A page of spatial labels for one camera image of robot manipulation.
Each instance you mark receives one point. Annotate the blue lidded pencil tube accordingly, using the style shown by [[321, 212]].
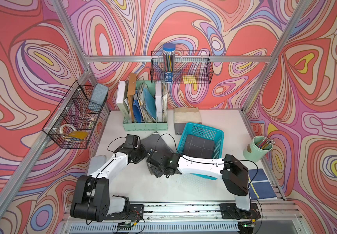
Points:
[[169, 61]]

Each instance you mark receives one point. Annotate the beige and grey folded pillowcase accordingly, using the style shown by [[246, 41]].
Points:
[[184, 115]]

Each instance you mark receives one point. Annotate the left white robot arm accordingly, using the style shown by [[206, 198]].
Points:
[[92, 200]]

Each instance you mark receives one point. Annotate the black wire basket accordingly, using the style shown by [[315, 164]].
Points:
[[73, 110], [187, 62]]

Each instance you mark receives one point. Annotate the yellow card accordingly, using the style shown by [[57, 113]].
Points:
[[77, 135]]

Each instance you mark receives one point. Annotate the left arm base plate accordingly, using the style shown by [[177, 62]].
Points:
[[130, 212]]

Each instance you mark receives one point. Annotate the grey blue sponge block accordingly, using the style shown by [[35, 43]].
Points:
[[98, 97]]

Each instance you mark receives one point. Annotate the left black wire basket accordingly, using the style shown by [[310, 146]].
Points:
[[73, 110]]

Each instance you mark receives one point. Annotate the white tape roll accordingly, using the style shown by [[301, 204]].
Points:
[[66, 129]]

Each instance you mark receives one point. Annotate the yellow sticky notes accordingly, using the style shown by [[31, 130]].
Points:
[[189, 79]]

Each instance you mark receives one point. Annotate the green pencil cup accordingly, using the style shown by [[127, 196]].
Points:
[[258, 148]]

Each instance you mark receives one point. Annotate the brown folder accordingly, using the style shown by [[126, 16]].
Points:
[[131, 93]]

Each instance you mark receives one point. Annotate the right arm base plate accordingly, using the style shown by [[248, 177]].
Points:
[[230, 211]]

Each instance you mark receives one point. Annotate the teal plastic basket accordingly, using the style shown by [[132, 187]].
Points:
[[200, 133]]

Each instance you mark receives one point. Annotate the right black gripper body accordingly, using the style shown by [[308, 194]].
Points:
[[159, 171]]

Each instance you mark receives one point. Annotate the back black wire basket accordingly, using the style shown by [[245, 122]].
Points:
[[187, 62]]

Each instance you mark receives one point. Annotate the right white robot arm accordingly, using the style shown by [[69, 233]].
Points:
[[231, 171]]

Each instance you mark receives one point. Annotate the navy pillowcase with yellow stripe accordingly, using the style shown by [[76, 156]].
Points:
[[260, 187]]

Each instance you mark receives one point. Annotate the white binder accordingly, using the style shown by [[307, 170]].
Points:
[[158, 102]]

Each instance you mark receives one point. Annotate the white book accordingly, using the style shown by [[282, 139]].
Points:
[[121, 96]]

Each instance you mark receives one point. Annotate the grey pillowcase with label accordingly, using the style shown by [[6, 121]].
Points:
[[152, 142]]

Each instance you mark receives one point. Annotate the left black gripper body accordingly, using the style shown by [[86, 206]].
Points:
[[139, 153]]

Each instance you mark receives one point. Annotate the blue folder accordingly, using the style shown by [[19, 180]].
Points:
[[149, 102]]

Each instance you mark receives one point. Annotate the green file organizer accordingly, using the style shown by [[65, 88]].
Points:
[[142, 121]]

